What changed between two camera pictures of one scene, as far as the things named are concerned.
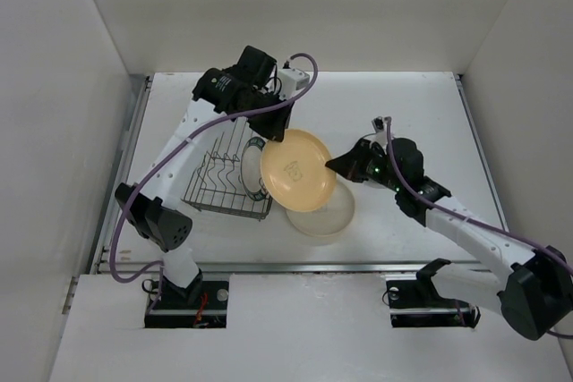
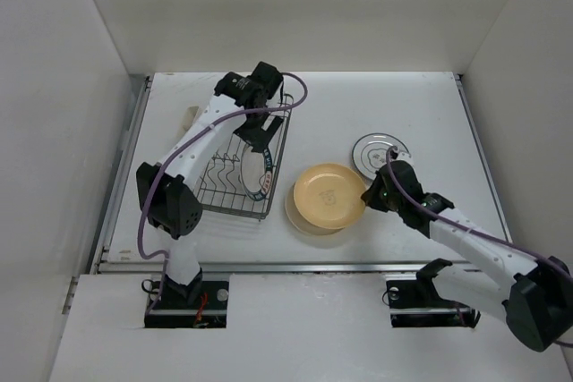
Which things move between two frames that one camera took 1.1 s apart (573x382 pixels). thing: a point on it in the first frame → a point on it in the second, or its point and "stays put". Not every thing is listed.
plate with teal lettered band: (251, 169) stays put
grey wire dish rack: (218, 185) stays put
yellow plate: (295, 170) → (329, 196)
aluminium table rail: (100, 267) stays put
